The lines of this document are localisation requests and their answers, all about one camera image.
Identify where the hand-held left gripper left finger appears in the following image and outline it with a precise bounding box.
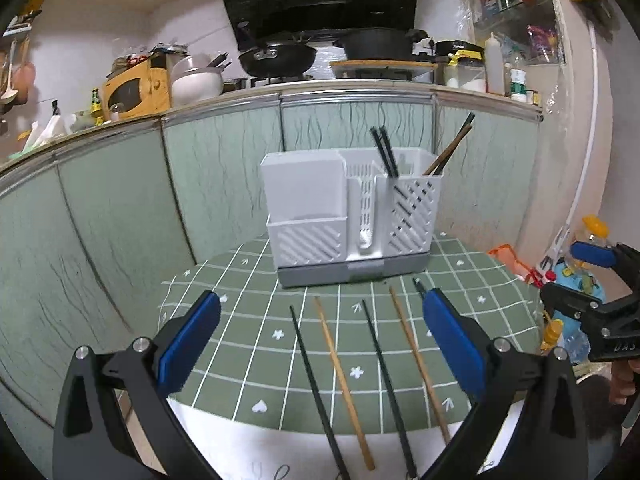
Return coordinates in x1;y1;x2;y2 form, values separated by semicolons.
52;289;223;480

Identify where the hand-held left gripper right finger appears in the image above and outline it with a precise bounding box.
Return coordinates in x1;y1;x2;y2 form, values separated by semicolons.
420;287;601;480

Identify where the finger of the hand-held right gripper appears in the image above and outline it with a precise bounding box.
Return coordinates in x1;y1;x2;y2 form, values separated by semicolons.
541;282;640;334
570;241;640;281

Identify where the wooden chopstick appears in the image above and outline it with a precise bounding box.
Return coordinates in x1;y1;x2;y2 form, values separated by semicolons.
388;286;451;445
313;296;376;471

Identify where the dark brown chopstick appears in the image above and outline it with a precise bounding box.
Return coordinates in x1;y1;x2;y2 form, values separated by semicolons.
424;125;474;177

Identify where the white utensil holder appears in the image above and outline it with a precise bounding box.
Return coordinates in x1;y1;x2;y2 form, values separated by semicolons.
260;146;445;288

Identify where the person's right hand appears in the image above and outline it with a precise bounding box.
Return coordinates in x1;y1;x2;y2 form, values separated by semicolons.
609;357;640;406

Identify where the jar with yellow lid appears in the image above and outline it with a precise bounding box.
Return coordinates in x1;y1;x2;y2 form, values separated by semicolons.
575;215;611;251

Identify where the blue plastic container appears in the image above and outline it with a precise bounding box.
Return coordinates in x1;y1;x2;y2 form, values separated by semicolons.
555;260;608;306

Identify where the yellow oil bottle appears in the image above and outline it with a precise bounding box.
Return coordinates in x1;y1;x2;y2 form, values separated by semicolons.
540;317;566;357

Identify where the red cap bottle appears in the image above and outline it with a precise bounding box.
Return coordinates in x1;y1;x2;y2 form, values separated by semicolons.
537;255;559;287

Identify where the green checked tablecloth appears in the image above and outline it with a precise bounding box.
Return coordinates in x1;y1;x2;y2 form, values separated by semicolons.
159;232;546;480

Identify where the orange bag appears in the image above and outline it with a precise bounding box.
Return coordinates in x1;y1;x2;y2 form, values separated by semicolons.
487;244;534;281

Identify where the green kitchen cabinet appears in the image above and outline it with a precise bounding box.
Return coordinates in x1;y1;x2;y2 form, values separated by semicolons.
0;85;546;441

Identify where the white pipe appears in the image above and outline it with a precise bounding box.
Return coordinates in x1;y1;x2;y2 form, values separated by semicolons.
562;22;601;241

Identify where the green label bottle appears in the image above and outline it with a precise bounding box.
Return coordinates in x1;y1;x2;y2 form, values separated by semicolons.
510;67;529;102

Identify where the white squeeze bottle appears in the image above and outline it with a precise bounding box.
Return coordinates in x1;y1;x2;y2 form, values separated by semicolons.
485;32;506;96

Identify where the clear jar white powder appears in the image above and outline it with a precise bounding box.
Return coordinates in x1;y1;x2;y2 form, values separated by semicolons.
442;57;487;94

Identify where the black lidded appliance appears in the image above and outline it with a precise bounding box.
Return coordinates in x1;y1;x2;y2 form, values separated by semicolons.
435;40;486;59

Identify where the white plastic bag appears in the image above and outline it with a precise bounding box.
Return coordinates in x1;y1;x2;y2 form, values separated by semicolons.
20;115;69;151

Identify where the yellow toaster oven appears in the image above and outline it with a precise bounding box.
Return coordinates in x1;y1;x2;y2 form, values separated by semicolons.
102;55;173;121

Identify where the white bowl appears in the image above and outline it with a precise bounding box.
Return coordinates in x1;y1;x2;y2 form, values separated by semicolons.
170;55;226;104

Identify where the gas stove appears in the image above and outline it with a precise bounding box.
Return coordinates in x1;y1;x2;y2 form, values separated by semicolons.
225;74;331;87

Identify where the black wok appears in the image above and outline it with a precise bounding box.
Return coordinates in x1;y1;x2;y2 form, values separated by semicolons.
237;42;318;79

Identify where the black cooking pot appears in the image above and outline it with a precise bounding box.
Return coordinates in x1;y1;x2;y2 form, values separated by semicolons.
332;29;430;61

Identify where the glass wall shelf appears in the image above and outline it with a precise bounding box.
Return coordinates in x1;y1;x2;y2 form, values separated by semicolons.
475;0;571;66

